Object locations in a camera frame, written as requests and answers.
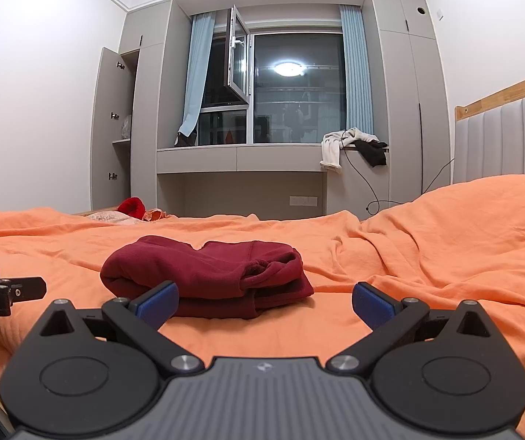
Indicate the dark red sweater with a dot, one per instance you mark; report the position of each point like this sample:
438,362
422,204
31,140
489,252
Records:
221,266

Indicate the grey padded wooden headboard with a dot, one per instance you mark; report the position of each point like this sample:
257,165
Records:
505,137

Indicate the red plush item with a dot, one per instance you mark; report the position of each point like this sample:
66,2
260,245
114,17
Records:
133,206

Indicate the grey wardrobe door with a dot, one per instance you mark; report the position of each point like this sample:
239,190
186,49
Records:
104,137

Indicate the pink cloth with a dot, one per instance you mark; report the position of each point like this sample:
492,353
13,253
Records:
111,217

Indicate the grey window ledge cabinet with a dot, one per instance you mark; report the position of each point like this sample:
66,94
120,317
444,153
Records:
244,158

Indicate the light blue curtain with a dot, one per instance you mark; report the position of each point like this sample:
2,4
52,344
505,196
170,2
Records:
356,78
198,78

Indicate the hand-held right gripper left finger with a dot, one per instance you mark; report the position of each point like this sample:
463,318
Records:
157,305

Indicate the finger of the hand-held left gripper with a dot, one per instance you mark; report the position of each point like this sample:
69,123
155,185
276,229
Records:
28,288

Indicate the white wall socket panel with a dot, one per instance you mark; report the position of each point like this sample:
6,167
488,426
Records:
303,201

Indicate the orange blanket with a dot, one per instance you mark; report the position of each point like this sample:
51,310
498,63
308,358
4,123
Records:
427,247

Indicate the open window sash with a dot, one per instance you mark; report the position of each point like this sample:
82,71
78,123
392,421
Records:
237,55

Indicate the small orange cloth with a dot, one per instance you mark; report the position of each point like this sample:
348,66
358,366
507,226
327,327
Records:
157,214

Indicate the grey built-in wardrobe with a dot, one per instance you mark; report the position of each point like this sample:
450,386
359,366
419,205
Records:
395,101

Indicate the white garment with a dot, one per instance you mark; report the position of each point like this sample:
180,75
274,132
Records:
331,151

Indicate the black garment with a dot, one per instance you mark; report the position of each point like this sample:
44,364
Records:
372,153

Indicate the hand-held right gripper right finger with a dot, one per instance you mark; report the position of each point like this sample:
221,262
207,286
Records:
374,306

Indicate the large window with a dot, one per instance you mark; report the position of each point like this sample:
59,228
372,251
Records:
299,101

